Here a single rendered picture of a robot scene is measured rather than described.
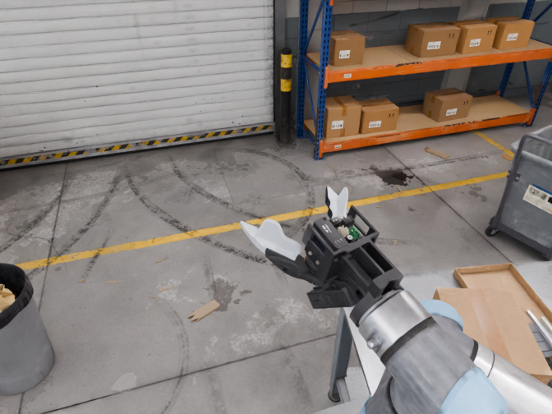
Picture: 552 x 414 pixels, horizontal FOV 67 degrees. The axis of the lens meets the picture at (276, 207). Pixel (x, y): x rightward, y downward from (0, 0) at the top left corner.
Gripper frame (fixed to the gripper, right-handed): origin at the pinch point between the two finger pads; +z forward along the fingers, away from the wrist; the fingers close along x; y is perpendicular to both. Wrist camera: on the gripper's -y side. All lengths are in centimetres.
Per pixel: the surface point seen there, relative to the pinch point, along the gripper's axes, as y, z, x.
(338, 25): -142, 292, -283
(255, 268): -208, 105, -76
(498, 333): -62, -27, -68
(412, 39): -130, 223, -321
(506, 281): -95, -12, -122
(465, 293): -66, -12, -73
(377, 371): -95, -13, -45
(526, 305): -93, -24, -116
